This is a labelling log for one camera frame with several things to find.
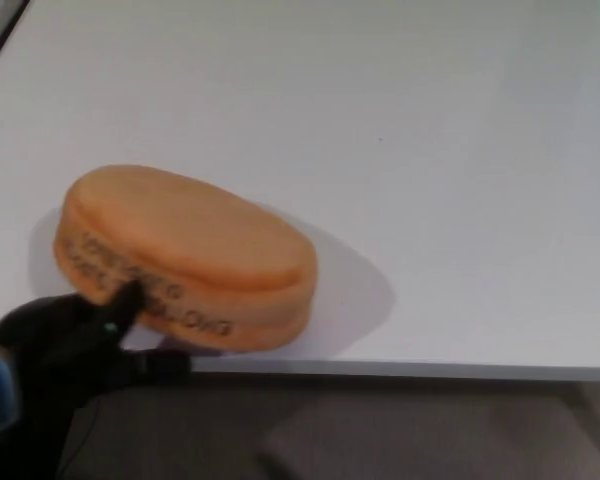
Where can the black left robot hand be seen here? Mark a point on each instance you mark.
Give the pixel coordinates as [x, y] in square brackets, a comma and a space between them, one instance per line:
[65, 345]

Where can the orange plush plate with print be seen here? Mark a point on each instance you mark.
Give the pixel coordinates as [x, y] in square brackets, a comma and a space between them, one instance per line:
[190, 240]

